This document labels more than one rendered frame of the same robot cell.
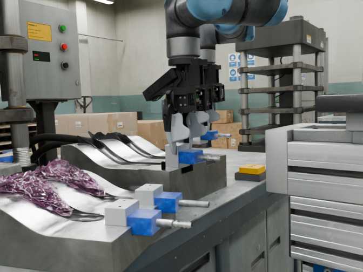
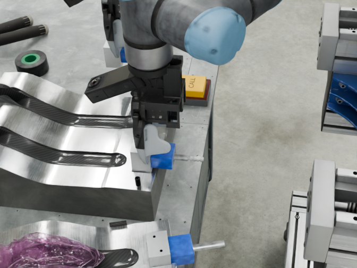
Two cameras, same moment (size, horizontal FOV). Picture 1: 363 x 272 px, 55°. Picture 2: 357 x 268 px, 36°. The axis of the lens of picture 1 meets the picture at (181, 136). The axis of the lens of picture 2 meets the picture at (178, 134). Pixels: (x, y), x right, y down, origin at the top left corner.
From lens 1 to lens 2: 66 cm
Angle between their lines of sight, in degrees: 44
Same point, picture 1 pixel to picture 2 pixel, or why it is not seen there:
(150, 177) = (123, 194)
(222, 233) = not seen: hidden behind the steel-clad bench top
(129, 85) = not seen: outside the picture
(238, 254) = not seen: hidden behind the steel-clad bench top
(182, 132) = (160, 147)
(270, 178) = (310, 253)
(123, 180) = (79, 195)
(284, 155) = (327, 241)
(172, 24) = (140, 33)
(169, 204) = (188, 259)
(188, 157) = (164, 164)
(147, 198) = (164, 260)
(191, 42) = (167, 50)
